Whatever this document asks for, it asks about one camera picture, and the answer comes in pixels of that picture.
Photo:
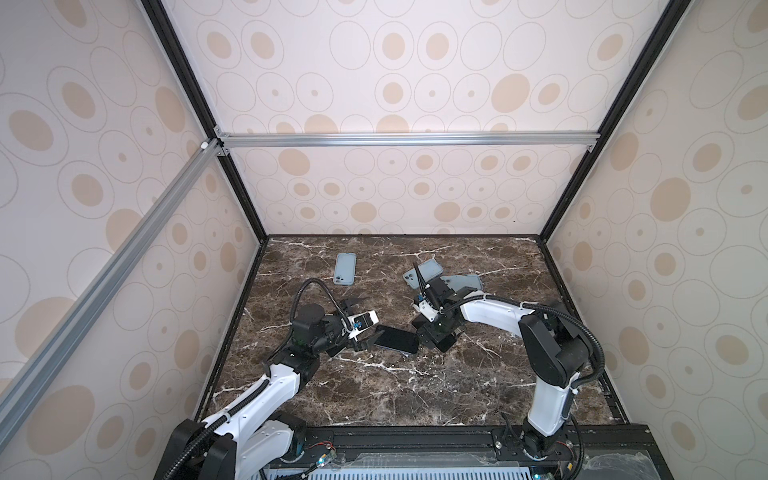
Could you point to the light blue case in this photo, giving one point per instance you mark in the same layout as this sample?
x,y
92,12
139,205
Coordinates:
x,y
345,269
429,270
457,282

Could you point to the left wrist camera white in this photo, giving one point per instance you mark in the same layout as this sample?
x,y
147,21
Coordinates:
x,y
363,321

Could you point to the black corner frame post left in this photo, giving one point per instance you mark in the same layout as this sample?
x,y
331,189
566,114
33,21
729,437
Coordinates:
x,y
170,42

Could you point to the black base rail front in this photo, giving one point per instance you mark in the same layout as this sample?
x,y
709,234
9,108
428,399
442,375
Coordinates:
x,y
470,452

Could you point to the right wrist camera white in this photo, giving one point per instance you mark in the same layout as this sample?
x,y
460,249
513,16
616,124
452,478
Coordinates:
x,y
426,309

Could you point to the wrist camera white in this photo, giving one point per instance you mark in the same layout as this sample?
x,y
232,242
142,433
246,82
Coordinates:
x,y
426,309
363,321

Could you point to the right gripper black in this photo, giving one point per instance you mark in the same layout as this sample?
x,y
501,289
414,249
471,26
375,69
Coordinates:
x,y
433,336

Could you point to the blue phone black screen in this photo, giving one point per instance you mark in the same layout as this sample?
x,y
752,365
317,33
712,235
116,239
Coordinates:
x,y
395,339

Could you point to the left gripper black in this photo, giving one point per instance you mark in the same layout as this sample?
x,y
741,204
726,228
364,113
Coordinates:
x,y
347,344

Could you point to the silver aluminium rail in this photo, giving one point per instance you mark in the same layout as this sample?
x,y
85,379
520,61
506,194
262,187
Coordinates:
x,y
39,372
423,139

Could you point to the silver aluminium rail left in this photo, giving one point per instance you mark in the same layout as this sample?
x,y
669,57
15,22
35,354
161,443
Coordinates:
x,y
39,372

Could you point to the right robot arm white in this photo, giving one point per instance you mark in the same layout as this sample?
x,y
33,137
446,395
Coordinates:
x,y
562,352

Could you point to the black corner frame post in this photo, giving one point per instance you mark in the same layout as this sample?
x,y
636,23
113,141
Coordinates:
x,y
170,42
649,55

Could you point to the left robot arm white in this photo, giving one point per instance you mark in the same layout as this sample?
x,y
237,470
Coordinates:
x,y
250,432

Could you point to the black corner frame post right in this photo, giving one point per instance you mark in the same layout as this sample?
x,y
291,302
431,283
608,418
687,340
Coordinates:
x,y
649,55

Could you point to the silver aluminium rail back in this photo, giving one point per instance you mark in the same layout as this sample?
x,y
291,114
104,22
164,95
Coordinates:
x,y
423,139

